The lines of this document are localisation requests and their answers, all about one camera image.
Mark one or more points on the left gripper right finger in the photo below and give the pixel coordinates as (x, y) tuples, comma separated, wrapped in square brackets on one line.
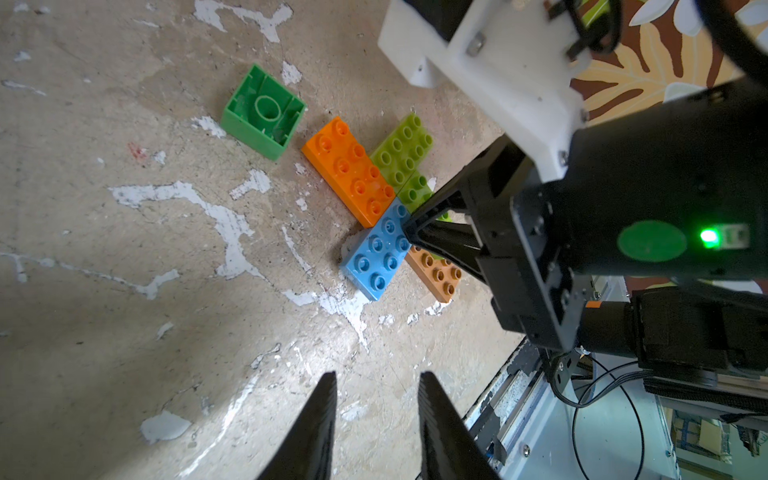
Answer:
[(448, 451)]

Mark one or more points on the lime lego brick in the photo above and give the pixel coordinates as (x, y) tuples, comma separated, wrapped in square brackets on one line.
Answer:
[(402, 151), (411, 192)]

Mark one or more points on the tan lego brick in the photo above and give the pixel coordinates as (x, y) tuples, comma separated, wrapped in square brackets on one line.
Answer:
[(440, 276)]

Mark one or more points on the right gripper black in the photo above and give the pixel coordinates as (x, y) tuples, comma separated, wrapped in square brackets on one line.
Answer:
[(675, 190)]

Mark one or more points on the orange lego brick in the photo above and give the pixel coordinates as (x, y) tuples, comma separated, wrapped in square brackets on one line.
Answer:
[(344, 165)]

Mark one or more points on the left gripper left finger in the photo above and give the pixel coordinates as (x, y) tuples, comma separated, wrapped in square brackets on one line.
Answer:
[(306, 452)]

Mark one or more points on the blue lego plate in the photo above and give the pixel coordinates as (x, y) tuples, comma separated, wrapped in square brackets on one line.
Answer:
[(375, 258)]

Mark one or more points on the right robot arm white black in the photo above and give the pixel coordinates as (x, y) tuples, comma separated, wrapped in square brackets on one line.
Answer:
[(683, 333)]

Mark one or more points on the dark green square lego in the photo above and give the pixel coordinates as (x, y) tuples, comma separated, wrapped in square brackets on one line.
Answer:
[(262, 113)]

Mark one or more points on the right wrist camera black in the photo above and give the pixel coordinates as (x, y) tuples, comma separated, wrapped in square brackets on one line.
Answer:
[(514, 59)]

